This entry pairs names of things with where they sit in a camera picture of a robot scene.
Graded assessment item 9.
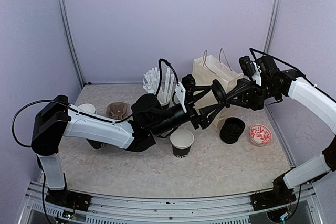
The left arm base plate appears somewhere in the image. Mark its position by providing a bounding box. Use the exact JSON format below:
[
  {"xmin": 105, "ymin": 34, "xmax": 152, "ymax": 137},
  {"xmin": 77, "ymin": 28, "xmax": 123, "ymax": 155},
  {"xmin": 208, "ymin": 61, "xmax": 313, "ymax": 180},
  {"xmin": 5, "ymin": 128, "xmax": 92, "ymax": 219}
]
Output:
[{"xmin": 45, "ymin": 190, "xmax": 91, "ymax": 212}]

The stack of paper cups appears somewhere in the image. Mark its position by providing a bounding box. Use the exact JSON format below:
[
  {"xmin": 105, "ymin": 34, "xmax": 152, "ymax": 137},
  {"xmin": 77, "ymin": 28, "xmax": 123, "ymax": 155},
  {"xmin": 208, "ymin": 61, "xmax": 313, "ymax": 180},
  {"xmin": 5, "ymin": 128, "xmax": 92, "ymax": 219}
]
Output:
[{"xmin": 78, "ymin": 103, "xmax": 104, "ymax": 150}]

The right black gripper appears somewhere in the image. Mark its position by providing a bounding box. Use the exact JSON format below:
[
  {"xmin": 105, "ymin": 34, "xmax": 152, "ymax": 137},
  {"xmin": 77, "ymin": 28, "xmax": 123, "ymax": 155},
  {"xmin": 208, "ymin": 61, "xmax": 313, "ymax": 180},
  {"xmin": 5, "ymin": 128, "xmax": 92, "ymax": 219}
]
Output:
[{"xmin": 225, "ymin": 77, "xmax": 281, "ymax": 111}]

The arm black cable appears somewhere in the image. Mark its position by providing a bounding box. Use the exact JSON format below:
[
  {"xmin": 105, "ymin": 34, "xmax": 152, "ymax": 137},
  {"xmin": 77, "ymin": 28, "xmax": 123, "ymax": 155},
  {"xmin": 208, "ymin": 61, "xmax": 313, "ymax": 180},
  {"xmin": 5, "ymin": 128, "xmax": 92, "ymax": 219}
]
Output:
[
  {"xmin": 10, "ymin": 58, "xmax": 182, "ymax": 148},
  {"xmin": 249, "ymin": 48, "xmax": 308, "ymax": 78}
]

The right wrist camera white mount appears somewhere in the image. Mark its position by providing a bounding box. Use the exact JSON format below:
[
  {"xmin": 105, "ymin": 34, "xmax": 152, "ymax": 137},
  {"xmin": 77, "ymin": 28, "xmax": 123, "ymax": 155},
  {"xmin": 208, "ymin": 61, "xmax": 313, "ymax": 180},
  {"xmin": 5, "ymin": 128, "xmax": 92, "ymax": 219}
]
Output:
[{"xmin": 239, "ymin": 56, "xmax": 262, "ymax": 86}]

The red patterned white bowl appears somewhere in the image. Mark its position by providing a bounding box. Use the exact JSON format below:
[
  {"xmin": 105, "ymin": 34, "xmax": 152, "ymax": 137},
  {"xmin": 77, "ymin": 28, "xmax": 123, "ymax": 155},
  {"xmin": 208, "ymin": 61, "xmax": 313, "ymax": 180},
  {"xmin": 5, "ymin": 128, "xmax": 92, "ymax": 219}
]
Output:
[{"xmin": 249, "ymin": 124, "xmax": 272, "ymax": 146}]

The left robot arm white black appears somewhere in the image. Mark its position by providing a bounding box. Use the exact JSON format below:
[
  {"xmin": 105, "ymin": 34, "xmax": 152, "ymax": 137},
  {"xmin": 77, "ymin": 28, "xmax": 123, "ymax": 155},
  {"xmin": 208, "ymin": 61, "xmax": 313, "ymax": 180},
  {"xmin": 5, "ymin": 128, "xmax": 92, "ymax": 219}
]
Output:
[{"xmin": 32, "ymin": 74, "xmax": 226, "ymax": 206}]

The right aluminium corner post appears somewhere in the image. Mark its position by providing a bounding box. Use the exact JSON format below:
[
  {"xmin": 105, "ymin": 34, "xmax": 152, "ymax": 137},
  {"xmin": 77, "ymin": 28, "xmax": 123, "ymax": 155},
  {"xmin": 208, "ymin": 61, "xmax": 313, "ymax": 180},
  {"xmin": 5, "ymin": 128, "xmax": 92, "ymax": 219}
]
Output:
[{"xmin": 263, "ymin": 0, "xmax": 281, "ymax": 54}]

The black paper coffee cup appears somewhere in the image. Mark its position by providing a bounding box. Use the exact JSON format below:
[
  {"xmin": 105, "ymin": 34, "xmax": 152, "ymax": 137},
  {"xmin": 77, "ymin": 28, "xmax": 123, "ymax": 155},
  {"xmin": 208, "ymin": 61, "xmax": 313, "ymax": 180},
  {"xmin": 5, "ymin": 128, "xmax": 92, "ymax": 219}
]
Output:
[{"xmin": 170, "ymin": 129, "xmax": 194, "ymax": 158}]

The cup holding white straws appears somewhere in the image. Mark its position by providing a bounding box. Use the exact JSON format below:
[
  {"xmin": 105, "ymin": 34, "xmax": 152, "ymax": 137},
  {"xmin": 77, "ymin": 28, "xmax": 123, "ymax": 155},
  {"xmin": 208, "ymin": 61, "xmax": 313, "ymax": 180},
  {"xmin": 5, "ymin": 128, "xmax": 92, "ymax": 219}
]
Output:
[{"xmin": 143, "ymin": 67, "xmax": 176, "ymax": 110}]

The aluminium front frame rail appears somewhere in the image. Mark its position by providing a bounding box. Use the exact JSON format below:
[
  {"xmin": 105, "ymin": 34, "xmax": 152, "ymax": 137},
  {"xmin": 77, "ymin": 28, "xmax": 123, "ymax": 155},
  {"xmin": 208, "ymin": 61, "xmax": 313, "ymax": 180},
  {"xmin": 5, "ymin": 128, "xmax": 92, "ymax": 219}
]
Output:
[{"xmin": 15, "ymin": 182, "xmax": 324, "ymax": 223}]

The stack of black lids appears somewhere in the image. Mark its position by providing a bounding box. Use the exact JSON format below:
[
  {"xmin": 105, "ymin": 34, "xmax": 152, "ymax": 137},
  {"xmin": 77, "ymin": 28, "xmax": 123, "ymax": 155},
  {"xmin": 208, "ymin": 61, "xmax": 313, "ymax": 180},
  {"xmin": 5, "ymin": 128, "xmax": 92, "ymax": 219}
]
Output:
[{"xmin": 219, "ymin": 117, "xmax": 245, "ymax": 144}]

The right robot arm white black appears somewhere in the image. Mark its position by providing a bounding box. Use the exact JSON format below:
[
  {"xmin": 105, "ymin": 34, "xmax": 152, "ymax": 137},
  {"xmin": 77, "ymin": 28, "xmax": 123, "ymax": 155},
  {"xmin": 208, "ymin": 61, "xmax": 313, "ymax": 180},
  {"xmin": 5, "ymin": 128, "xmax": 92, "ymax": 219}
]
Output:
[{"xmin": 226, "ymin": 55, "xmax": 335, "ymax": 205}]

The brown pulp cup carrier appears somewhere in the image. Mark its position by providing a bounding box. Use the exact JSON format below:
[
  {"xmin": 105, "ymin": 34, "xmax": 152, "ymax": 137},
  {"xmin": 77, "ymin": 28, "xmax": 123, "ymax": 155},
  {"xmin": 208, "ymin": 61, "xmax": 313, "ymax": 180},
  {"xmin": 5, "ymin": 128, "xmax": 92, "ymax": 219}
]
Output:
[{"xmin": 106, "ymin": 102, "xmax": 128, "ymax": 120}]

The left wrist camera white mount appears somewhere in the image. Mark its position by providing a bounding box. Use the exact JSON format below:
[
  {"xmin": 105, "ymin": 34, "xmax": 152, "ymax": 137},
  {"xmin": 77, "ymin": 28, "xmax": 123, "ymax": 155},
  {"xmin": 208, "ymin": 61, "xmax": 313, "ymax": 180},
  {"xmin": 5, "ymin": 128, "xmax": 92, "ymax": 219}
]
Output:
[{"xmin": 175, "ymin": 81, "xmax": 187, "ymax": 113}]

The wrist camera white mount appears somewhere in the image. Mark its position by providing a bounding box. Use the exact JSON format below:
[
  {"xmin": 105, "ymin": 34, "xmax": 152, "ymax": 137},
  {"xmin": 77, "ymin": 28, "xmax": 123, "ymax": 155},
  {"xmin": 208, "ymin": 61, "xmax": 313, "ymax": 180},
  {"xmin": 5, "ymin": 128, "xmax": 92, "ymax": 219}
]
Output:
[
  {"xmin": 175, "ymin": 81, "xmax": 187, "ymax": 113},
  {"xmin": 239, "ymin": 56, "xmax": 262, "ymax": 86}
]

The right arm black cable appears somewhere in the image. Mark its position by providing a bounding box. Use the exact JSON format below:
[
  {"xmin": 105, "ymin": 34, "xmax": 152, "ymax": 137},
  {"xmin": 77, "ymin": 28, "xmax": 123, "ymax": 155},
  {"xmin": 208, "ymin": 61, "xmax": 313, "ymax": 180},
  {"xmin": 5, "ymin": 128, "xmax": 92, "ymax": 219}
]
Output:
[{"xmin": 249, "ymin": 48, "xmax": 308, "ymax": 78}]

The black plastic cup lid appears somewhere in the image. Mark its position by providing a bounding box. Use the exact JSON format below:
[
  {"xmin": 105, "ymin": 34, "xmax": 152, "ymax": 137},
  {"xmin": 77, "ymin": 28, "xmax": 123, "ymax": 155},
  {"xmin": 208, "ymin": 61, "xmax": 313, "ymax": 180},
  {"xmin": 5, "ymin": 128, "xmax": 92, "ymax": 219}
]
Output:
[{"xmin": 211, "ymin": 79, "xmax": 227, "ymax": 106}]

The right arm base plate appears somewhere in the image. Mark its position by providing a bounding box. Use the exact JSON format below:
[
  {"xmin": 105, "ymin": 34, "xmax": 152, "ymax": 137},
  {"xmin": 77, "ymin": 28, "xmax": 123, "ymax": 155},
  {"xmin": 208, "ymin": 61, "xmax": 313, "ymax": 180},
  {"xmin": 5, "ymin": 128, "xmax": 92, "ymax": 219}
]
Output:
[{"xmin": 251, "ymin": 190, "xmax": 296, "ymax": 211}]

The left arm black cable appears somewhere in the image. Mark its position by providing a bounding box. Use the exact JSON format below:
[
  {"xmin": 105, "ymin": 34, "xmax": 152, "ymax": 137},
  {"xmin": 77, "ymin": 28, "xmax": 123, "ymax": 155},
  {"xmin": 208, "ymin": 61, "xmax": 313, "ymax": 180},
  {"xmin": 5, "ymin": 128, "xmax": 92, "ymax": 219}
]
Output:
[{"xmin": 10, "ymin": 58, "xmax": 182, "ymax": 148}]

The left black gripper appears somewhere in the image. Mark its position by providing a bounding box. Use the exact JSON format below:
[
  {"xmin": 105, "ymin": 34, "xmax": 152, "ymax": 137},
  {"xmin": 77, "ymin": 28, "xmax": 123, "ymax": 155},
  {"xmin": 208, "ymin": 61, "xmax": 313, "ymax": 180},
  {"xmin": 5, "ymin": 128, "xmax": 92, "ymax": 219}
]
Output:
[{"xmin": 151, "ymin": 86, "xmax": 226, "ymax": 137}]

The cream paper takeout bag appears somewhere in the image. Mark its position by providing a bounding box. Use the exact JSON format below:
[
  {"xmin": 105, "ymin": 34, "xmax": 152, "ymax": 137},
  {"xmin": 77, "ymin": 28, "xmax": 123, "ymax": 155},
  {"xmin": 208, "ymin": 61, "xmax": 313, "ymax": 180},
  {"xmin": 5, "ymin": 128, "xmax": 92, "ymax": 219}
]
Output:
[{"xmin": 192, "ymin": 50, "xmax": 243, "ymax": 128}]

